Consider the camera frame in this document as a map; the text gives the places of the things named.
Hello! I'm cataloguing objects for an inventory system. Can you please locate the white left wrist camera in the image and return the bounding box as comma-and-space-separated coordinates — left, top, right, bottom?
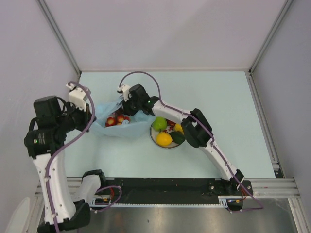
66, 83, 91, 112

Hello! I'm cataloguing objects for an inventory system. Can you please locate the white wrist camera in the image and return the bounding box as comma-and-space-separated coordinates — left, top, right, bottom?
117, 84, 131, 102
66, 83, 91, 112

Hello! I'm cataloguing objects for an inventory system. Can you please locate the green fake avocado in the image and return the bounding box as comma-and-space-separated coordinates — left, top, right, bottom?
169, 132, 185, 145

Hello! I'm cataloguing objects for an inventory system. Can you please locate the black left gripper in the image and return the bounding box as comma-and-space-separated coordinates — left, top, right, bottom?
56, 100, 96, 133

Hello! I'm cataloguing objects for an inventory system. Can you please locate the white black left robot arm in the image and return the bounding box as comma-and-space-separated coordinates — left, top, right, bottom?
24, 96, 107, 233

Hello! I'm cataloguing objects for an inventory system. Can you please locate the red fake cherry bunch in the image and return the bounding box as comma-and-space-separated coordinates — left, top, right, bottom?
104, 108, 131, 127

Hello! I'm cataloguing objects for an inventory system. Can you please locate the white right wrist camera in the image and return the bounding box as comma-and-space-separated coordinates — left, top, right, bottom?
117, 84, 131, 102

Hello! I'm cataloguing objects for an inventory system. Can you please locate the light blue printed plastic bag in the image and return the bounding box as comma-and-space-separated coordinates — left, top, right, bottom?
90, 97, 155, 139

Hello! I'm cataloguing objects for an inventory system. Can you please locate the yellow fake fruit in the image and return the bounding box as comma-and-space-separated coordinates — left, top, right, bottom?
174, 124, 184, 134

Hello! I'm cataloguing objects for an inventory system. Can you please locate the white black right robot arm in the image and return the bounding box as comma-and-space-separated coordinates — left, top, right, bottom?
117, 84, 244, 195

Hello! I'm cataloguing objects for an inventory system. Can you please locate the round printed white plate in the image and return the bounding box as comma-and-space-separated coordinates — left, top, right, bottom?
150, 117, 186, 149

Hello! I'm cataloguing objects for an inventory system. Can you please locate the aluminium frame rail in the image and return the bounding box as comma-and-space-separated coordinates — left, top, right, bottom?
249, 178, 300, 199

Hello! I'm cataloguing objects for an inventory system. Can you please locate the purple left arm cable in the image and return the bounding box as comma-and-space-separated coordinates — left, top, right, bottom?
45, 81, 123, 233

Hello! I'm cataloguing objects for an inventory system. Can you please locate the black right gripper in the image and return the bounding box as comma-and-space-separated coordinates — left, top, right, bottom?
121, 94, 142, 117

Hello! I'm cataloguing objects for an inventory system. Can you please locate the dark brown fake mangosteen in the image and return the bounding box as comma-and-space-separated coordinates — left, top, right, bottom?
166, 119, 176, 127

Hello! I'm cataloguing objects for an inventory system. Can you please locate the yellow fake lemon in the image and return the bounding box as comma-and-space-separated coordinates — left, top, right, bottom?
156, 132, 172, 147

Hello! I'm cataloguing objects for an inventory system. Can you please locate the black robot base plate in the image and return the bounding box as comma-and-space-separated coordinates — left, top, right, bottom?
97, 178, 253, 209

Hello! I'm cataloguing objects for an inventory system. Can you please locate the green fake apple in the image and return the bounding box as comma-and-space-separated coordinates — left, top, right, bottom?
152, 117, 168, 132

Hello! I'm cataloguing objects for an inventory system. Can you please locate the white slotted cable duct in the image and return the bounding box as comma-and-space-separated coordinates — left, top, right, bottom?
218, 196, 231, 209

